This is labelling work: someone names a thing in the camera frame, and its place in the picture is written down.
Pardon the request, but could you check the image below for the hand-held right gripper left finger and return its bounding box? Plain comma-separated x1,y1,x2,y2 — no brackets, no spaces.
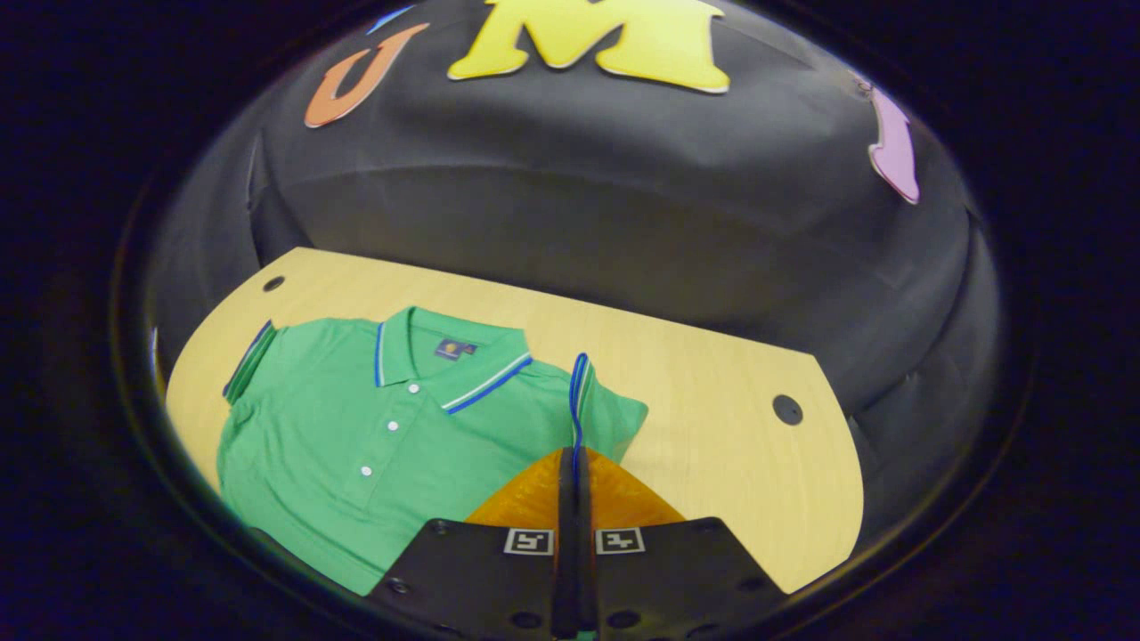
368,447,578,641

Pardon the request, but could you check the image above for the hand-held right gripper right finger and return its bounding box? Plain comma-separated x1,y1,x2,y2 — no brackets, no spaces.
575,447,791,641

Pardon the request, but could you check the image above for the green polo T-shirt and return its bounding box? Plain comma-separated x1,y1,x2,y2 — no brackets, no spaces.
218,305,649,596

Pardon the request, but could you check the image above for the black backdrop cloth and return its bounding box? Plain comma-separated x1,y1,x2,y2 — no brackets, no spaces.
147,0,1003,553

